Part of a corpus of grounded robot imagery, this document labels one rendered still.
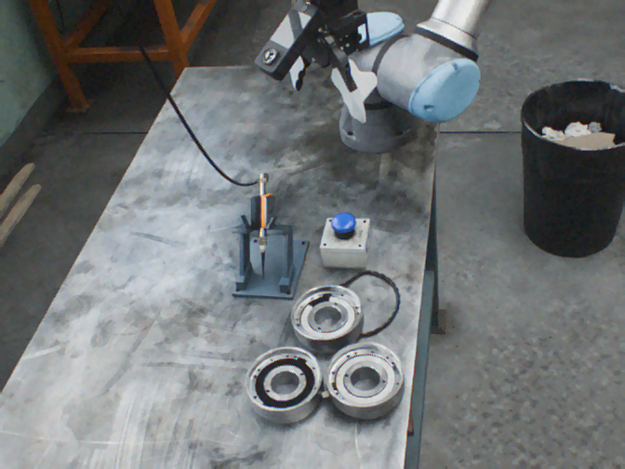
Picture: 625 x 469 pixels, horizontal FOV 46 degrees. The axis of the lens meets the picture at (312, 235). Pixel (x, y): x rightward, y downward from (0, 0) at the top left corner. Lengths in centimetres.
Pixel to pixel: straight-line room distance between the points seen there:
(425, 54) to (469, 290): 111
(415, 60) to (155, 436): 70
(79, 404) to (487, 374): 120
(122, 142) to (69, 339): 195
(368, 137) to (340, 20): 37
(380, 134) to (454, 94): 20
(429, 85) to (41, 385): 75
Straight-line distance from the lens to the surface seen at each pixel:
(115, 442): 108
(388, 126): 140
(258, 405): 100
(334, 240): 118
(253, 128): 154
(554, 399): 202
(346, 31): 108
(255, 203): 114
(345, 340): 106
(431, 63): 124
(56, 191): 298
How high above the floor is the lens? 165
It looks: 42 degrees down
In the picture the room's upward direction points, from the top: 10 degrees counter-clockwise
